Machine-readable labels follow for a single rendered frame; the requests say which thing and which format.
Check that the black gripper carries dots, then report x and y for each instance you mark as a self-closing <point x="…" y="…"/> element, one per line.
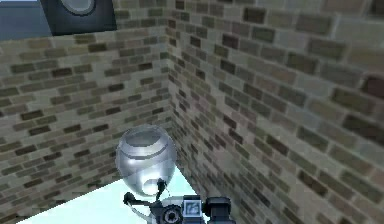
<point x="170" y="215"/>

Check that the clear glass round vase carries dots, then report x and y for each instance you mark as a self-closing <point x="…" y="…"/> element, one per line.
<point x="143" y="156"/>

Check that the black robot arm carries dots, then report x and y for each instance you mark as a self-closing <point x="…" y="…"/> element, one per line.
<point x="216" y="210"/>

